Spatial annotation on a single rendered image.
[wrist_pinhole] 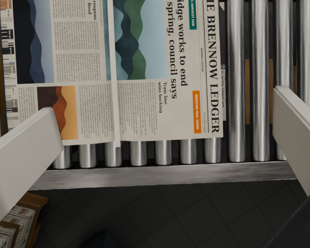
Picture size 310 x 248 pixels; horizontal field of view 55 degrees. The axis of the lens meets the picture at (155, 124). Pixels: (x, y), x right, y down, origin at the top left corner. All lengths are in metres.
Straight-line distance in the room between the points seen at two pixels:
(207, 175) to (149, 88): 0.35
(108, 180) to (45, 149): 0.60
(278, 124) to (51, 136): 0.13
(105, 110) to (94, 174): 0.28
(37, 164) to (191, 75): 0.39
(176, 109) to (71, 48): 0.21
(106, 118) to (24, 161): 0.37
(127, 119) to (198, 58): 0.16
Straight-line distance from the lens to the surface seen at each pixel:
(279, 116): 0.16
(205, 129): 0.53
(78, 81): 0.53
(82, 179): 0.78
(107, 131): 0.52
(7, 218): 1.39
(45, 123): 0.18
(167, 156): 0.76
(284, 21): 0.87
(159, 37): 0.54
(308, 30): 0.90
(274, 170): 0.85
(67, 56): 0.54
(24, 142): 0.17
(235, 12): 0.83
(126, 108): 0.52
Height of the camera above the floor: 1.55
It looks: 85 degrees down
